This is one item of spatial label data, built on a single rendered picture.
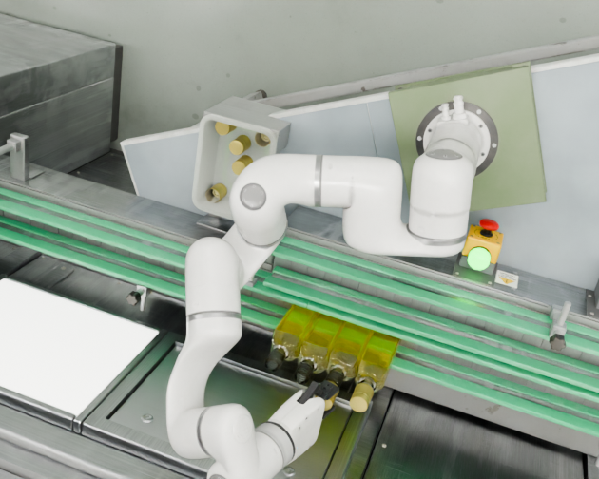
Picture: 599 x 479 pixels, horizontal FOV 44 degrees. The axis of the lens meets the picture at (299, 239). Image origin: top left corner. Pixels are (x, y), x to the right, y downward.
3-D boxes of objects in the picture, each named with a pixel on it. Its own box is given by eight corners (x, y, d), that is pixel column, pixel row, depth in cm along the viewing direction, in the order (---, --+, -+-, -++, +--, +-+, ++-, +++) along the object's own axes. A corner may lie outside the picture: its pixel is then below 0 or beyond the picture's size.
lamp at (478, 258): (465, 262, 150) (464, 268, 148) (472, 243, 148) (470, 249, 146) (487, 269, 149) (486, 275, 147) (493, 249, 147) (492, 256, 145)
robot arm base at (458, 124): (418, 97, 140) (406, 116, 127) (487, 89, 136) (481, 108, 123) (427, 174, 146) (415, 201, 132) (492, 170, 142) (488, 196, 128)
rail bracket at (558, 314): (545, 313, 144) (543, 347, 132) (557, 280, 140) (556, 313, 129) (566, 318, 143) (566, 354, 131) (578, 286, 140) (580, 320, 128)
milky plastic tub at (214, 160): (206, 195, 172) (189, 207, 164) (217, 102, 162) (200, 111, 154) (275, 215, 168) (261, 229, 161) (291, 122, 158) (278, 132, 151)
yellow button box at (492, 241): (462, 251, 158) (457, 265, 151) (472, 220, 154) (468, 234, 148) (494, 260, 156) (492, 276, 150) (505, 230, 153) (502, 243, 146)
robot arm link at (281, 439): (278, 488, 116) (287, 479, 119) (287, 447, 112) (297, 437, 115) (241, 465, 120) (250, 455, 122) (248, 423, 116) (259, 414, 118)
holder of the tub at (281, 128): (205, 214, 175) (190, 226, 168) (219, 103, 162) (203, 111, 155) (272, 235, 171) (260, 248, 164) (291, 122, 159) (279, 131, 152)
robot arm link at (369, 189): (320, 164, 114) (318, 259, 120) (477, 170, 112) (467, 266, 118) (323, 147, 122) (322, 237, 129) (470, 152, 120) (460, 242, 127)
